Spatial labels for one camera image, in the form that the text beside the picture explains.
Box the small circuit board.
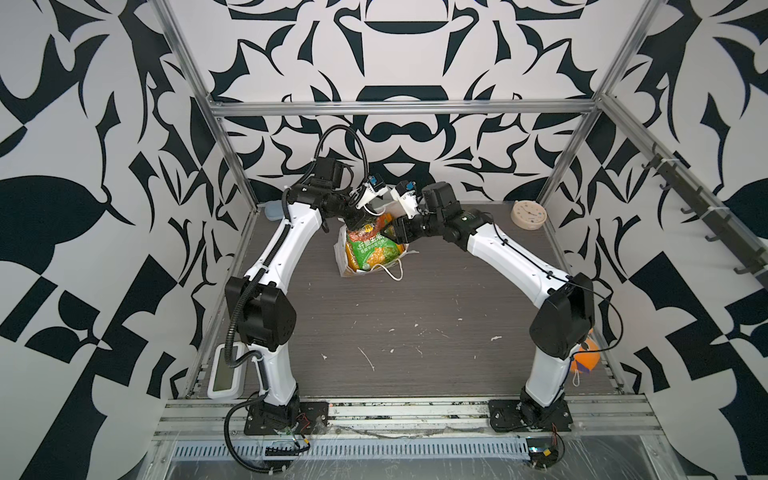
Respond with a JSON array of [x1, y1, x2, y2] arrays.
[[526, 437, 563, 470]]

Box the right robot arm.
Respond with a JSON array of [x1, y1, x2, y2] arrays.
[[383, 181, 599, 432]]

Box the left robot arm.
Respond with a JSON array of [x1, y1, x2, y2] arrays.
[[222, 125, 370, 428]]

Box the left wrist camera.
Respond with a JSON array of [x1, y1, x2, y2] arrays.
[[351, 175, 389, 210]]

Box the black hook rail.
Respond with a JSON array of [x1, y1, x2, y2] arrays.
[[643, 142, 767, 290]]

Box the white cable duct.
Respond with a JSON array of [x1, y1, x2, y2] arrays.
[[170, 437, 532, 462]]

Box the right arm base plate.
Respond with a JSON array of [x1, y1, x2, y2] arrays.
[[488, 398, 573, 433]]

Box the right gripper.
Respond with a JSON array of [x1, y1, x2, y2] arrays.
[[380, 211, 448, 244]]

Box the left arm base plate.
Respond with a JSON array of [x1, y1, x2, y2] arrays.
[[244, 400, 329, 436]]

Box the cartoon animal paper bag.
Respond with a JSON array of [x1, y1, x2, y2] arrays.
[[334, 193, 416, 282]]

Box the white digital scale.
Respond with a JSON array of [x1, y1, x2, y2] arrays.
[[207, 344, 247, 401]]

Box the orange fish toy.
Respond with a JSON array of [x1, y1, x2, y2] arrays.
[[570, 336, 601, 387]]

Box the round beige clock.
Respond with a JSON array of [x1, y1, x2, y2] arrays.
[[510, 200, 548, 231]]

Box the green snack packet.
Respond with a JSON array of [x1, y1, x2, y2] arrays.
[[344, 223, 406, 272]]

